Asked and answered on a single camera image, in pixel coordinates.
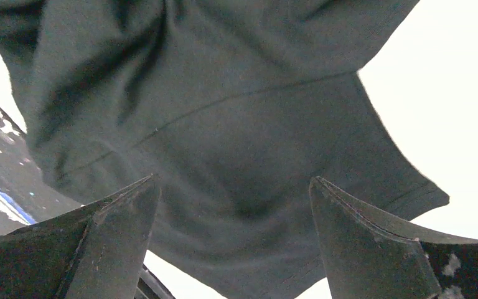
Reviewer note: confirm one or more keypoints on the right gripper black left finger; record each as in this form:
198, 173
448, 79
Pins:
95, 251

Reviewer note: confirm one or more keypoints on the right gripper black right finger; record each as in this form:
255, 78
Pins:
370, 253

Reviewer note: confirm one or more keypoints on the black floral print t-shirt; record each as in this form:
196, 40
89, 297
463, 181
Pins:
233, 105

